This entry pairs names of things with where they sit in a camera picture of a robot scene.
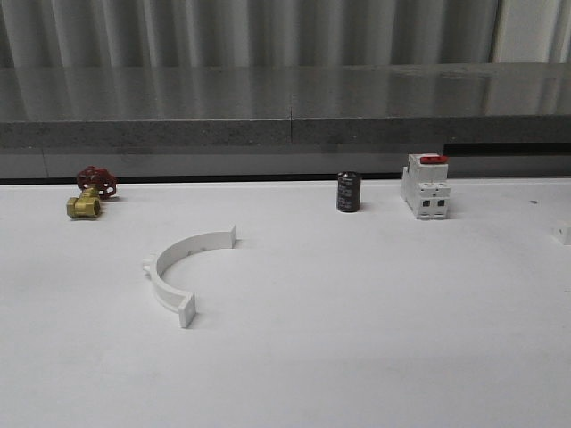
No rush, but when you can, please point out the brass valve red handwheel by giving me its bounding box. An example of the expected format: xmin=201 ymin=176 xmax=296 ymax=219
xmin=66 ymin=166 xmax=117 ymax=218

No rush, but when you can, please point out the white circuit breaker red switch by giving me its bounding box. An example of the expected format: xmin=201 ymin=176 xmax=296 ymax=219
xmin=401 ymin=153 xmax=451 ymax=220

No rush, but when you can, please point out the black cylindrical capacitor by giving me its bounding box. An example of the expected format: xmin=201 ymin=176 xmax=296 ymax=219
xmin=336 ymin=171 xmax=361 ymax=213

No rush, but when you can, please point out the white half pipe clamp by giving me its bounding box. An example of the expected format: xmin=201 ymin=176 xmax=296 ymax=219
xmin=552 ymin=221 xmax=571 ymax=245
xmin=142 ymin=226 xmax=236 ymax=328

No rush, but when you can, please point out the grey stone counter ledge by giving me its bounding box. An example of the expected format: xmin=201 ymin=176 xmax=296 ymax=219
xmin=1 ymin=63 xmax=570 ymax=182

